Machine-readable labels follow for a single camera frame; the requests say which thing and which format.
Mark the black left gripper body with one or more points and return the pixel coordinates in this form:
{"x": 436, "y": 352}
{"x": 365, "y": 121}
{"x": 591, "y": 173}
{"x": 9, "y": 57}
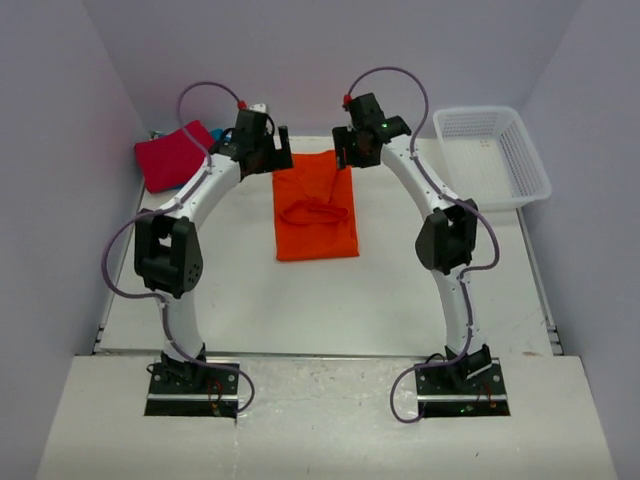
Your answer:
{"x": 267, "y": 152}

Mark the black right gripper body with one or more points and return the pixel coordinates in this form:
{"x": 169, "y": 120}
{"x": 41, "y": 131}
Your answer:
{"x": 360, "y": 158}

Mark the orange t shirt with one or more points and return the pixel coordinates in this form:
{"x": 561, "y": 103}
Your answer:
{"x": 314, "y": 210}

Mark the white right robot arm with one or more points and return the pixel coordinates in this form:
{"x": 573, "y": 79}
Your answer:
{"x": 446, "y": 241}

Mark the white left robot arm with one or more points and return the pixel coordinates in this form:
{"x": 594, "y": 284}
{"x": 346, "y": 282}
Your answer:
{"x": 167, "y": 250}

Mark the folded blue t shirt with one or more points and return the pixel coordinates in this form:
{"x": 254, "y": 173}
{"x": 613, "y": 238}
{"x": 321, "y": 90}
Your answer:
{"x": 220, "y": 134}

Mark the folded red t shirt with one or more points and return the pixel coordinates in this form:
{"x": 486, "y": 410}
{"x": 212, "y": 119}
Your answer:
{"x": 168, "y": 162}

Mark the white plastic basket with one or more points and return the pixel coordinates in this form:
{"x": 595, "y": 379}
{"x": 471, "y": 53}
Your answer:
{"x": 488, "y": 155}

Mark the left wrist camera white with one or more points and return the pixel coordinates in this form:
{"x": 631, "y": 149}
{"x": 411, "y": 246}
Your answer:
{"x": 247, "y": 110}

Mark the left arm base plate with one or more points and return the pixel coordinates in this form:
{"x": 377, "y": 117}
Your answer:
{"x": 179, "y": 390}

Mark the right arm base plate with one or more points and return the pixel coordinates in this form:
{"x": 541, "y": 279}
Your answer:
{"x": 472, "y": 387}

